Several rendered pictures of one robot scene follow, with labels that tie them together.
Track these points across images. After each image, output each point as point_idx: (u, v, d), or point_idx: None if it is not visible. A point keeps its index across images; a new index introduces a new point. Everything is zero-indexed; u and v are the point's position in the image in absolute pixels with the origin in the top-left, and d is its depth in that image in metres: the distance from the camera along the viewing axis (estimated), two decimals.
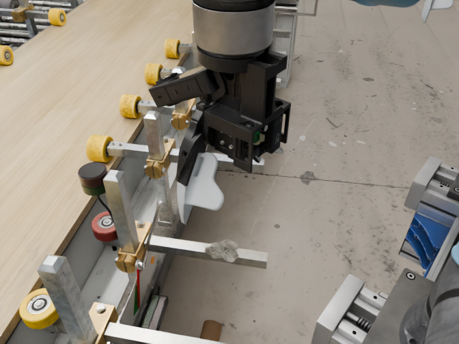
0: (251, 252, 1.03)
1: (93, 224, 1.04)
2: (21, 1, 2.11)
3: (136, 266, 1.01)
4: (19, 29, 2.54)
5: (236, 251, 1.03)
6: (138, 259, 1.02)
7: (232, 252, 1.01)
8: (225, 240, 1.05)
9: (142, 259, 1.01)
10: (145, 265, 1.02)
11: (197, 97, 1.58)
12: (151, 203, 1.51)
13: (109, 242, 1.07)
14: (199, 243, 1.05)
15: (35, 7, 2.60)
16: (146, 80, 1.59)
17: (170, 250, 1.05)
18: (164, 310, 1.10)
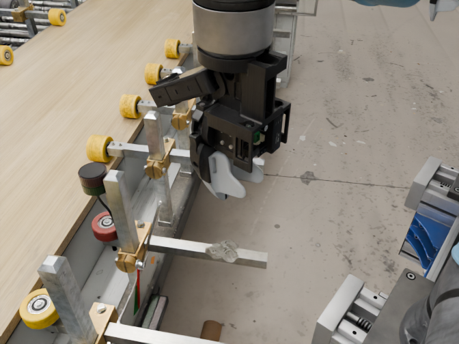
0: (251, 252, 1.03)
1: (93, 224, 1.04)
2: (21, 1, 2.11)
3: (136, 266, 1.01)
4: (19, 29, 2.54)
5: (236, 251, 1.03)
6: (138, 259, 1.02)
7: (232, 252, 1.01)
8: (225, 241, 1.05)
9: (142, 259, 1.01)
10: (145, 265, 1.02)
11: (197, 97, 1.58)
12: (151, 203, 1.51)
13: (109, 242, 1.07)
14: (199, 243, 1.05)
15: (35, 7, 2.60)
16: (146, 80, 1.59)
17: (170, 250, 1.05)
18: (164, 310, 1.10)
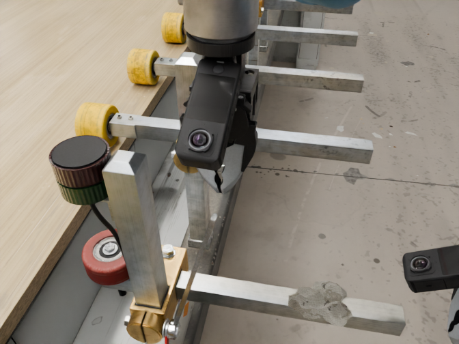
0: (371, 305, 0.57)
1: (85, 254, 0.57)
2: None
3: (163, 334, 0.55)
4: None
5: (345, 303, 0.57)
6: (167, 319, 0.56)
7: (341, 308, 0.55)
8: (322, 282, 0.59)
9: (175, 320, 0.54)
10: (179, 330, 0.56)
11: None
12: (172, 211, 1.04)
13: (114, 284, 0.61)
14: (274, 287, 0.59)
15: None
16: (164, 35, 1.13)
17: (223, 299, 0.59)
18: None
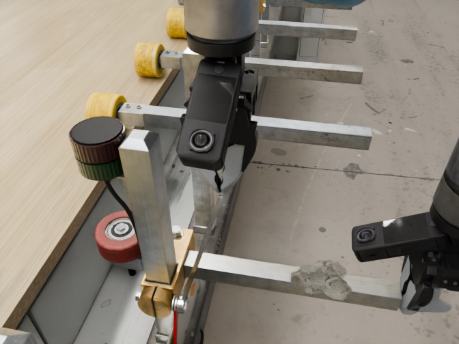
0: (370, 281, 0.60)
1: (97, 234, 0.60)
2: None
3: (173, 308, 0.58)
4: None
5: (345, 280, 0.60)
6: (175, 294, 0.59)
7: (341, 284, 0.58)
8: (323, 261, 0.62)
9: (184, 294, 0.57)
10: (188, 305, 0.59)
11: None
12: (177, 200, 1.07)
13: (124, 263, 0.64)
14: (277, 265, 0.62)
15: None
16: (169, 31, 1.16)
17: (229, 276, 0.62)
18: None
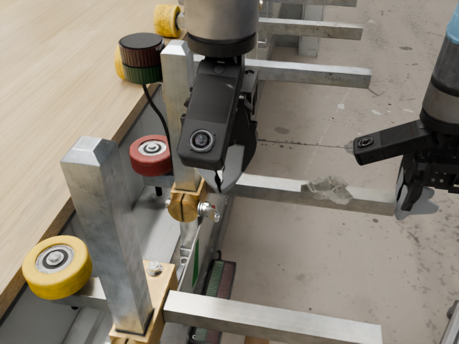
0: (369, 191, 0.69)
1: (132, 151, 0.69)
2: None
3: (199, 215, 0.68)
4: None
5: (347, 190, 0.69)
6: (199, 206, 0.66)
7: (344, 191, 0.67)
8: (328, 176, 0.71)
9: (205, 213, 0.65)
10: (211, 207, 0.68)
11: None
12: None
13: (154, 181, 0.73)
14: (288, 179, 0.71)
15: None
16: None
17: (246, 189, 0.70)
18: (233, 281, 0.76)
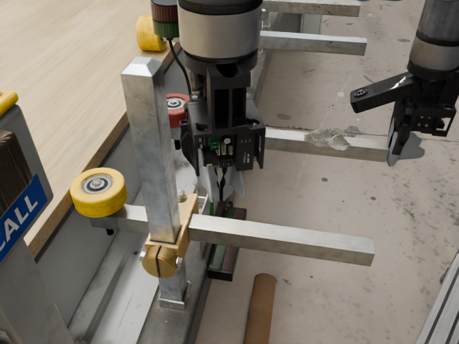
0: (365, 140, 0.78)
1: None
2: None
3: None
4: None
5: (345, 140, 0.78)
6: None
7: (343, 138, 0.76)
8: (328, 128, 0.80)
9: None
10: None
11: None
12: None
13: (174, 134, 0.82)
14: (293, 132, 0.80)
15: None
16: None
17: None
18: None
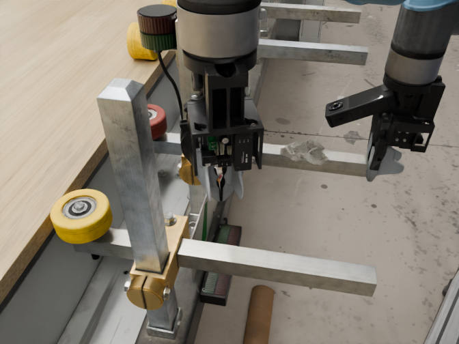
0: (343, 154, 0.74)
1: None
2: None
3: None
4: None
5: (323, 153, 0.75)
6: None
7: (320, 153, 0.72)
8: (306, 141, 0.77)
9: None
10: None
11: None
12: None
13: None
14: (270, 145, 0.77)
15: None
16: None
17: None
18: (238, 244, 0.81)
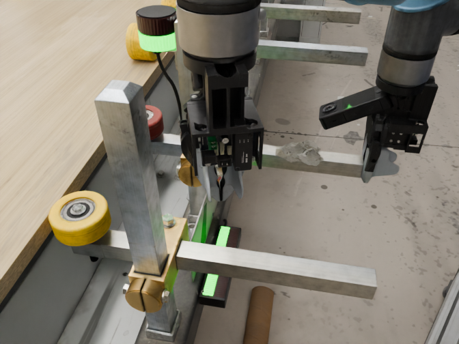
0: (339, 155, 0.74)
1: None
2: None
3: None
4: None
5: (318, 154, 0.74)
6: None
7: (315, 153, 0.72)
8: (302, 142, 0.76)
9: None
10: None
11: None
12: None
13: None
14: (265, 145, 0.77)
15: None
16: None
17: None
18: (238, 245, 0.81)
